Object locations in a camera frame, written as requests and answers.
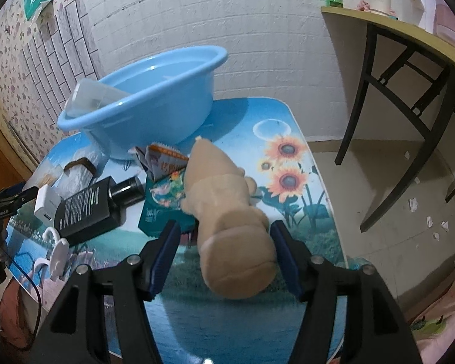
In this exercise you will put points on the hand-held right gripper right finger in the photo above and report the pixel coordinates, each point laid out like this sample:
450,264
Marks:
283,254

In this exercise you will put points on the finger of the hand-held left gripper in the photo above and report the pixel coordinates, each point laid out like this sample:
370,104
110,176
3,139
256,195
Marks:
17,198

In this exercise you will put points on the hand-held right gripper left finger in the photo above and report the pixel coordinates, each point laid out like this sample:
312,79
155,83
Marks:
166,253

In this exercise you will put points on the green colourful packet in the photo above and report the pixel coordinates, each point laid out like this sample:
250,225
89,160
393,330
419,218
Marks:
163,201

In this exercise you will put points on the clear plastic bag brown band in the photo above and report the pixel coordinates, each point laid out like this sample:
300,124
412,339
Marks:
77,178

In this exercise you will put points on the white plastic hook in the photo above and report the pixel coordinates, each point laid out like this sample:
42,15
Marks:
58,252

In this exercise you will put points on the beige plush toy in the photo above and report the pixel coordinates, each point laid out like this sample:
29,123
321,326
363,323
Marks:
227,212

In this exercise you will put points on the black lotion bottle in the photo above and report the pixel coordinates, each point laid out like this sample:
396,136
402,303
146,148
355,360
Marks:
87,208

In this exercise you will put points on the orange white snack packet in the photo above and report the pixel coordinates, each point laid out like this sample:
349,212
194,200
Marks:
167,159

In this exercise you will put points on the blue plastic basin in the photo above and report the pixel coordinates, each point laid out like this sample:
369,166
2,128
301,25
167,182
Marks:
151,94

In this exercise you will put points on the scattered paper scraps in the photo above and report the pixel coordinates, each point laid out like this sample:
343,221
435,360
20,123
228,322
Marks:
414,204

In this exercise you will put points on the white charger adapter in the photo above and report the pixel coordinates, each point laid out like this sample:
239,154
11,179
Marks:
47,204

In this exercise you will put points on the pink printed bedding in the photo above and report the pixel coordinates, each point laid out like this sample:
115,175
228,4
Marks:
443,318

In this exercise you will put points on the wooden desk black legs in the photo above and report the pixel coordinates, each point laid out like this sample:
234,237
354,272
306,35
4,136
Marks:
402,30

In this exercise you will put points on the small green box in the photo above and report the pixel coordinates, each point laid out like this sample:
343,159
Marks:
334,2

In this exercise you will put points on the pink hair scrunchie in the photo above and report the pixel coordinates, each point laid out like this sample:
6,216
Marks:
362,5

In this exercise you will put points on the white cup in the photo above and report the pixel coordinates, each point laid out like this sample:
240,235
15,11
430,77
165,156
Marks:
377,0

